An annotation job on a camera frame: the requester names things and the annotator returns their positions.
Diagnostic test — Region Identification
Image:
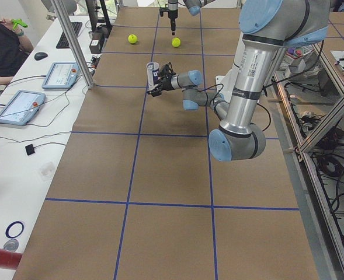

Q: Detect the aluminium frame post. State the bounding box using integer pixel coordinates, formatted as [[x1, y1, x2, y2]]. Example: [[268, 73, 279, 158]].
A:
[[51, 0, 93, 89]]

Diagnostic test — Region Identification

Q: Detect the blue teach pendant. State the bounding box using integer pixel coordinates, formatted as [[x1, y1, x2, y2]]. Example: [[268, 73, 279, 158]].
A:
[[41, 62, 79, 90], [0, 90, 46, 126]]

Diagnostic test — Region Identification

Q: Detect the yellow tennis ball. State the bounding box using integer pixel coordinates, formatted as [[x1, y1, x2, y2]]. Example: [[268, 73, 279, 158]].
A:
[[128, 34, 138, 44], [171, 37, 181, 48]]

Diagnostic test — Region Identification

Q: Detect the black keyboard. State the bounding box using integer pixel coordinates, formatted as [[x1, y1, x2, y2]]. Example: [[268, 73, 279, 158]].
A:
[[55, 22, 83, 49]]

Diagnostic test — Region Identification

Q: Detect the blue tape roll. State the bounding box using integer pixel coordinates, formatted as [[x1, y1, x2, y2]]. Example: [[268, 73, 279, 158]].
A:
[[5, 220, 25, 239]]

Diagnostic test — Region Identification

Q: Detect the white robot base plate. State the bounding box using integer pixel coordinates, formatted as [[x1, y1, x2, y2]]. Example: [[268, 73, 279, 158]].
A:
[[215, 75, 232, 103]]

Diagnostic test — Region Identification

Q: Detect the red cylinder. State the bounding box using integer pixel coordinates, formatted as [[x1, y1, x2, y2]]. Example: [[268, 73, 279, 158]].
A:
[[0, 248, 23, 270]]

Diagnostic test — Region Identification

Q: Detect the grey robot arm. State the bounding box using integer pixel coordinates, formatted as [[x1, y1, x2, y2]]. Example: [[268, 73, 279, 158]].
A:
[[159, 0, 214, 36], [147, 1, 331, 162]]

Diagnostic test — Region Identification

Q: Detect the white blue tennis ball can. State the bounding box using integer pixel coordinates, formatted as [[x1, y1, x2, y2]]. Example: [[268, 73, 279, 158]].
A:
[[146, 61, 159, 90]]

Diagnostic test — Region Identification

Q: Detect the near blue teach pendant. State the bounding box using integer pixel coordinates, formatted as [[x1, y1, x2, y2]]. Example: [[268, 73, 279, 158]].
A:
[[0, 90, 46, 126]]

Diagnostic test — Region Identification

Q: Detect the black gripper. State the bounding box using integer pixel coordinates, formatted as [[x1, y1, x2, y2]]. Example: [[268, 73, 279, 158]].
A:
[[147, 75, 174, 97], [168, 9, 178, 36]]

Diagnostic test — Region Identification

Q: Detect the small black square device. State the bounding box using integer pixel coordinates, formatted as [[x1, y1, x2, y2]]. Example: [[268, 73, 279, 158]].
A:
[[25, 143, 35, 156]]

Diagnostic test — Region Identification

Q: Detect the black box with label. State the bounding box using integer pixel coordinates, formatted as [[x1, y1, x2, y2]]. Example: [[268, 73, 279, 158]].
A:
[[89, 26, 108, 54]]

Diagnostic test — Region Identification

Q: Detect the black computer mouse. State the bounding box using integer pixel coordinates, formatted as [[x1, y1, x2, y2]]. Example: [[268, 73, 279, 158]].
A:
[[34, 52, 48, 61]]

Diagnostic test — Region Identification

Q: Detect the seated person in black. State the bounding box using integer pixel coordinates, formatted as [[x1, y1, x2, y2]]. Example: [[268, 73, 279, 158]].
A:
[[0, 18, 34, 86]]

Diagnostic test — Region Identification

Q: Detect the far blue teach pendant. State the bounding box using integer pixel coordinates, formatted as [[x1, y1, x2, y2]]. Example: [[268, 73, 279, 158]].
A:
[[41, 62, 79, 90]]

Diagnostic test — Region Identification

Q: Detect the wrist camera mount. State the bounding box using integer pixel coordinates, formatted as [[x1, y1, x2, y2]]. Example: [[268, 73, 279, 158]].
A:
[[158, 62, 176, 79]]

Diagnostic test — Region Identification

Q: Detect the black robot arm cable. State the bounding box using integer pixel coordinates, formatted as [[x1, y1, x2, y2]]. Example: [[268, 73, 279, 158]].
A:
[[197, 83, 273, 134]]

